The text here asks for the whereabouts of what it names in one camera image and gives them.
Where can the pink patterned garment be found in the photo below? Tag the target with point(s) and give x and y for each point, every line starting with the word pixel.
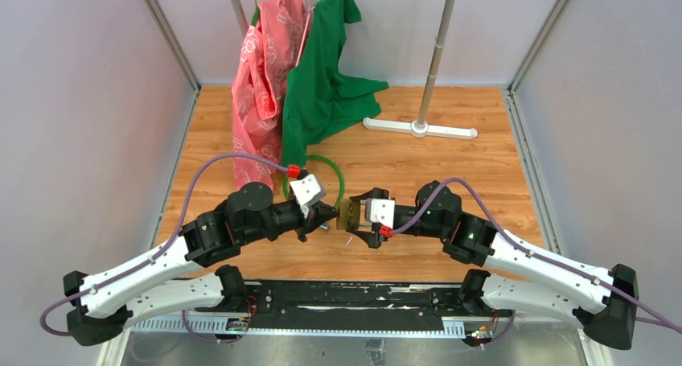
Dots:
pixel 268 52

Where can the white clothes rack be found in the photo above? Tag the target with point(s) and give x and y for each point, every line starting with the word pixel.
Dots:
pixel 418 128

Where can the brass padlock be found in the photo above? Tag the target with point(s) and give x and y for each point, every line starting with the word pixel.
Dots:
pixel 351 215

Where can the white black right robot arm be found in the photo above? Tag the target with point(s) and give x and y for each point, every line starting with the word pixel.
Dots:
pixel 507 272

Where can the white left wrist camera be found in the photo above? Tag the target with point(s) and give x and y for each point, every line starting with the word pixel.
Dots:
pixel 307 192

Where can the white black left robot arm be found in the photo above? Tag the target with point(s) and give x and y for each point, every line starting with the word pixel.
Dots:
pixel 189 272

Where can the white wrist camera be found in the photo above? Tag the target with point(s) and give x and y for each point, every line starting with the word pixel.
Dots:
pixel 307 192
pixel 374 211

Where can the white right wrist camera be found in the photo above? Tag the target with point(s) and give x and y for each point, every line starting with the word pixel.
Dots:
pixel 374 211

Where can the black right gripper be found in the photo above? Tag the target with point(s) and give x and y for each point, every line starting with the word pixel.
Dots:
pixel 371 239

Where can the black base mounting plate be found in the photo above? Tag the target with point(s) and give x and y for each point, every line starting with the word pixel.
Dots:
pixel 361 306

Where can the aluminium frame rail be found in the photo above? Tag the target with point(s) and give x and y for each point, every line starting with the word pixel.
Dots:
pixel 228 338

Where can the green t-shirt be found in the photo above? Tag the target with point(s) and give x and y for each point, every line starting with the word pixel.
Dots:
pixel 320 100

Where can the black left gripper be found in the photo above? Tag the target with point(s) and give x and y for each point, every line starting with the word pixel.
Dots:
pixel 318 214

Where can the green cable lock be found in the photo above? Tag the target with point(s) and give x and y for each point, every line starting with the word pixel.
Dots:
pixel 328 174

